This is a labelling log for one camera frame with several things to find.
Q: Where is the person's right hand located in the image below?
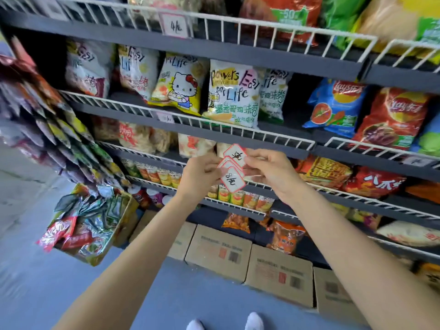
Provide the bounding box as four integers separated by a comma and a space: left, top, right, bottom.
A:
242, 149, 306, 204

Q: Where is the person's left hand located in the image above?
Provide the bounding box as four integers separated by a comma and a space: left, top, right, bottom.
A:
177, 154, 224, 204

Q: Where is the stack of red-bordered price tags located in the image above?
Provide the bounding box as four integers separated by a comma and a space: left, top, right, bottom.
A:
216, 144, 248, 194

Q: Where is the person's left forearm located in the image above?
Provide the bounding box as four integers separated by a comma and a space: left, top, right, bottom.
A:
53, 194, 207, 330

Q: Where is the person's right forearm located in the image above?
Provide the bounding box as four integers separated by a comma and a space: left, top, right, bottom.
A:
285, 187, 440, 330

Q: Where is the clear plastic label holder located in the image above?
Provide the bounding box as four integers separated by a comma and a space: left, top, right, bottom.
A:
154, 110, 177, 125
41, 0, 71, 22
400, 154, 436, 169
157, 11, 193, 40

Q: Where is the red yellow printed snack bag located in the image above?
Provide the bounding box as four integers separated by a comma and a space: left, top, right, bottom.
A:
296, 155, 354, 190

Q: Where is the small orange clear snack bag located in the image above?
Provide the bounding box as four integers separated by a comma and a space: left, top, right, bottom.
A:
330, 202, 351, 218

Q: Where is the white printed snack bag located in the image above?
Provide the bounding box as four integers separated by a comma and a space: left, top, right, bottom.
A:
202, 60, 261, 129
118, 44, 160, 103
65, 39, 116, 99
258, 68, 293, 123

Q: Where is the blue tomato chip bag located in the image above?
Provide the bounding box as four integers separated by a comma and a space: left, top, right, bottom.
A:
302, 78, 368, 138

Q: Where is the yellow cat-print snack bag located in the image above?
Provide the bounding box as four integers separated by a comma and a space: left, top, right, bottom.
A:
148, 53, 208, 116

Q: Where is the small colourful snack bag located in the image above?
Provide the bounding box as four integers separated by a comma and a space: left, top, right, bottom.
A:
347, 208, 383, 231

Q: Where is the red white-print snack bag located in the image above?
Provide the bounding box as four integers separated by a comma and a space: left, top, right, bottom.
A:
343, 166, 407, 200

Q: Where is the clear tan snack bag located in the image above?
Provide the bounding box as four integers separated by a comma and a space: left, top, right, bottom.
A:
92, 116, 120, 142

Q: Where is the yellow box of snack packets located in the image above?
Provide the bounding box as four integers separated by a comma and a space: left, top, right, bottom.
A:
36, 183, 133, 262

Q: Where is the dark red chip bag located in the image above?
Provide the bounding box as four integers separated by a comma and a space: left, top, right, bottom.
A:
350, 87, 433, 151

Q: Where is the white red-print snack bag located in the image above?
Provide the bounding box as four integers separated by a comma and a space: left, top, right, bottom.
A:
375, 220, 440, 248

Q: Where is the blue lime chip bag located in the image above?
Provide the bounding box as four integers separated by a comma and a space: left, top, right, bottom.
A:
410, 113, 440, 158

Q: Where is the row of colourful snack packets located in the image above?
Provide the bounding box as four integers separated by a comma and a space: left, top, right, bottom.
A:
0, 36, 132, 203

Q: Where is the red yellow-logo chip bag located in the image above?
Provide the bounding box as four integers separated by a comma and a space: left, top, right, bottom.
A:
239, 0, 325, 44

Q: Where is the plain green chip bag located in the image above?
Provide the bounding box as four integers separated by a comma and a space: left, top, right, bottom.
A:
319, 0, 371, 50

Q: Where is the clear orange-print chip bag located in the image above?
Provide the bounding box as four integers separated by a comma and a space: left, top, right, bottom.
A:
127, 0, 204, 14

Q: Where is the brown gold snack bag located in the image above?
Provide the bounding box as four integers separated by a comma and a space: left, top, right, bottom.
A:
416, 263, 440, 293

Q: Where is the yellow red-logo chip bag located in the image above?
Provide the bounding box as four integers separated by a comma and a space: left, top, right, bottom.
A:
350, 0, 440, 65

